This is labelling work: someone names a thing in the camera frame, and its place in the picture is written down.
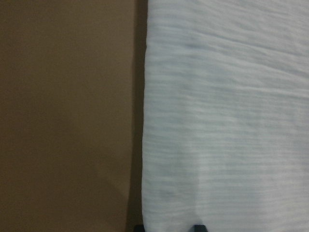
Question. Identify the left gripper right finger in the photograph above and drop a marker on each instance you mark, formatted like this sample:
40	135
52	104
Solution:
199	228

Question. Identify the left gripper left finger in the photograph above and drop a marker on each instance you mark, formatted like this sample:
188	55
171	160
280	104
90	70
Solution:
139	228

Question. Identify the light blue button-up shirt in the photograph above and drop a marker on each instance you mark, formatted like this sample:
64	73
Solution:
226	116

